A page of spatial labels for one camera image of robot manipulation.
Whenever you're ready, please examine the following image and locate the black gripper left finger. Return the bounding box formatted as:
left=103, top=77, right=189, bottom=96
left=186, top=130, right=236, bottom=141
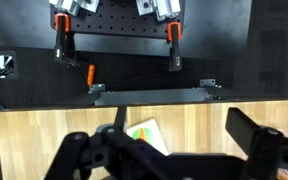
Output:
left=43, top=105, right=172, bottom=180

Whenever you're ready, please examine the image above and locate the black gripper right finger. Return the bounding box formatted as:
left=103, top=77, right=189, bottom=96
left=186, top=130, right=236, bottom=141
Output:
left=225, top=107, right=288, bottom=180

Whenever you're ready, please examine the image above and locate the white book green orange circle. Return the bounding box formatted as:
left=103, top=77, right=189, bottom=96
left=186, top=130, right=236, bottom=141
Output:
left=126, top=118, right=170, bottom=156

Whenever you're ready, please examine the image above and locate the floor outlet box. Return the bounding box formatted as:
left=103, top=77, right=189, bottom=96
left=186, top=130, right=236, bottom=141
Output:
left=0, top=50, right=17, bottom=80

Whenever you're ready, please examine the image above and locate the orange black bar clamp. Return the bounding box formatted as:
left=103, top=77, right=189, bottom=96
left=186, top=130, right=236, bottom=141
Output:
left=53, top=13, right=74, bottom=65
left=166, top=21, right=184, bottom=73

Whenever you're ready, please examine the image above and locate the black cart platform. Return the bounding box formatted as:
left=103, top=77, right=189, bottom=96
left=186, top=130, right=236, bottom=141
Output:
left=0, top=0, right=253, bottom=62

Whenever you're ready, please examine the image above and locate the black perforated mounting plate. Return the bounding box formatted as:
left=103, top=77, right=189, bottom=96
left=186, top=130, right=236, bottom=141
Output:
left=49, top=0, right=185, bottom=40

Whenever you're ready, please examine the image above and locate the aluminium extrusion profile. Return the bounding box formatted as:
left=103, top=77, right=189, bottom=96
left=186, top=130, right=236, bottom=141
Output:
left=136, top=0, right=182, bottom=22
left=48, top=0, right=101, bottom=17

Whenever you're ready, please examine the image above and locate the silver frame bracket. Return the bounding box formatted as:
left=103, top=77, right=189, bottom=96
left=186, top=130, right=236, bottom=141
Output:
left=88, top=83, right=106, bottom=94
left=199, top=78, right=223, bottom=90

